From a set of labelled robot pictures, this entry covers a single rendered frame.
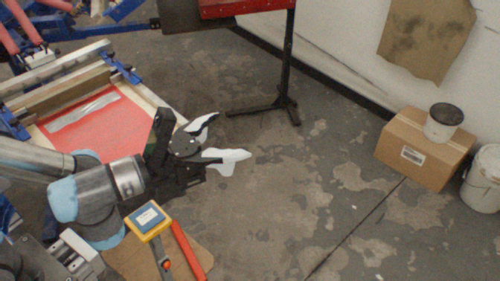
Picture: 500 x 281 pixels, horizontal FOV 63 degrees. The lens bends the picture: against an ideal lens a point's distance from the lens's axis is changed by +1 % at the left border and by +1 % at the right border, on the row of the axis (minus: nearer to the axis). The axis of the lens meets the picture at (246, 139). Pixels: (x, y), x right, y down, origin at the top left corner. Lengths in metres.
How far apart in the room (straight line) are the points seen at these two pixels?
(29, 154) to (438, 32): 2.43
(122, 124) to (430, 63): 1.97
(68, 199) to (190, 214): 1.98
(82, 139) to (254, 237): 1.23
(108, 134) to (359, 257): 1.61
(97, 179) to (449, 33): 2.40
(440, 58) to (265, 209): 1.48
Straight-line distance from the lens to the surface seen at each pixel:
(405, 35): 2.92
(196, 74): 3.70
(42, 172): 0.85
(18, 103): 2.17
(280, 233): 2.60
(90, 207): 0.75
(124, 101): 2.04
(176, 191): 2.08
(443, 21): 2.77
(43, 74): 2.23
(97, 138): 1.89
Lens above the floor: 2.24
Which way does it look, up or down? 47 degrees down
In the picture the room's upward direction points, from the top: straight up
